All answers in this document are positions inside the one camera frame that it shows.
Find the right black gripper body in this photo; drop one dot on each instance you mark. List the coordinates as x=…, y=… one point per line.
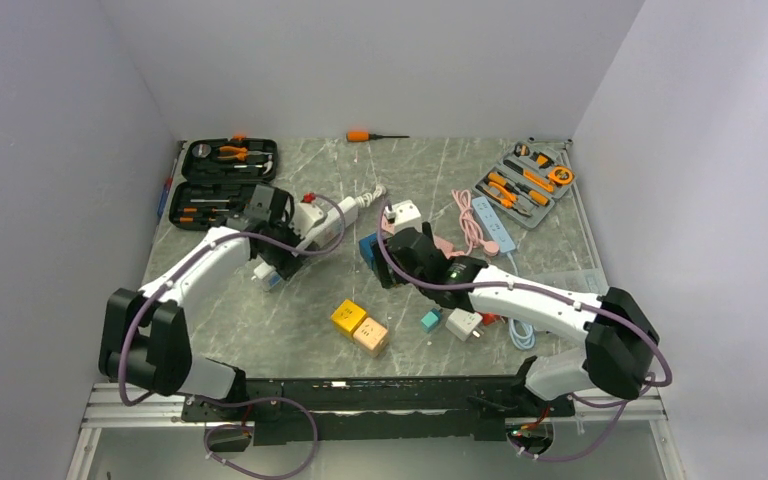
x=387, y=277

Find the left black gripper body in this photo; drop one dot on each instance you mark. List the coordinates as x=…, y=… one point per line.
x=282, y=259

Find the white power strip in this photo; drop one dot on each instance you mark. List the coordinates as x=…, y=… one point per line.
x=321, y=236

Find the pink power strip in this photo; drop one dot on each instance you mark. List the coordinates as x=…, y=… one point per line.
x=442, y=244

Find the blue cube adapter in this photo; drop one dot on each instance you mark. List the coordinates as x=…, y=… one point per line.
x=366, y=246

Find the teal cube adapter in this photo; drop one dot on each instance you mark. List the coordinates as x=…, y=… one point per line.
x=430, y=320

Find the light blue power strip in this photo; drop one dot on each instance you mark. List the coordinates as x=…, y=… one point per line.
x=492, y=224

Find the yellow cube adapter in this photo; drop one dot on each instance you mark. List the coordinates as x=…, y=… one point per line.
x=347, y=318

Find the white cube adapter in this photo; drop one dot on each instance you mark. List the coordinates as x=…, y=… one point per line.
x=463, y=324

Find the beige cube adapter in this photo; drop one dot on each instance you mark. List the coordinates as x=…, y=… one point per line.
x=371, y=336

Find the black tool case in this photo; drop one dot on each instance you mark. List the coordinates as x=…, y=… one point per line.
x=219, y=174

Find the grey tool case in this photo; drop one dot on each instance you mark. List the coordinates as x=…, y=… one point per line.
x=529, y=180

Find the red cube adapter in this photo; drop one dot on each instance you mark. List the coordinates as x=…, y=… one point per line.
x=488, y=319

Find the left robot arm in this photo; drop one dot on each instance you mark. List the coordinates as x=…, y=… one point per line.
x=146, y=338

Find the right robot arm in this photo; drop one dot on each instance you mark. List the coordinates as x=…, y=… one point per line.
x=615, y=343

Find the blue red pen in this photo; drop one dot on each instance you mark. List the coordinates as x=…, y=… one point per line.
x=167, y=185

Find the clear screw box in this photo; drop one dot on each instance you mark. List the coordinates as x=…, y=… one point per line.
x=591, y=280

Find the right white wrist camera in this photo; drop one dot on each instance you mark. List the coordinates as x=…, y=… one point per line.
x=403, y=215

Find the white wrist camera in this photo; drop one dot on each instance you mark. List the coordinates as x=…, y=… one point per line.
x=306, y=217
x=403, y=215

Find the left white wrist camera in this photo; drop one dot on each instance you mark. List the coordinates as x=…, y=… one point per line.
x=306, y=217

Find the orange handled screwdriver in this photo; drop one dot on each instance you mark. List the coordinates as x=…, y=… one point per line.
x=365, y=136

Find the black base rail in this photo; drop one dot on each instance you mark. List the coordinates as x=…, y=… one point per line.
x=293, y=410

